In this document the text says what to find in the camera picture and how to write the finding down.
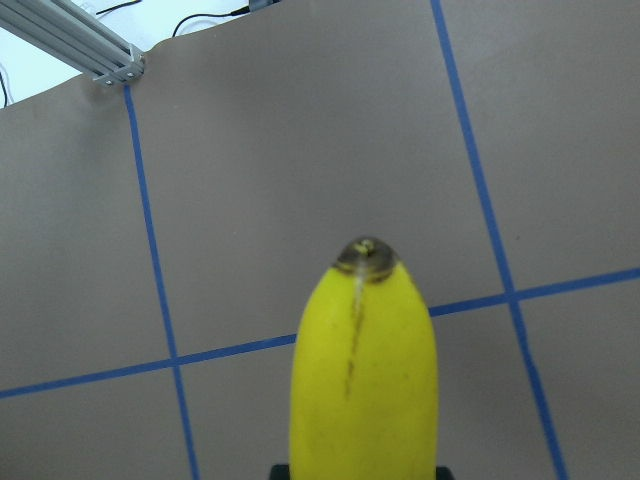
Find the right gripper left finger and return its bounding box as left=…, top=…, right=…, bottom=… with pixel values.
left=269, top=463, right=291, bottom=480

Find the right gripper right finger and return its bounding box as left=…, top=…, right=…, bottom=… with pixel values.
left=436, top=466, right=454, bottom=480

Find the aluminium frame post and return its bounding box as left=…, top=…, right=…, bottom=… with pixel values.
left=1, top=1, right=145, bottom=86

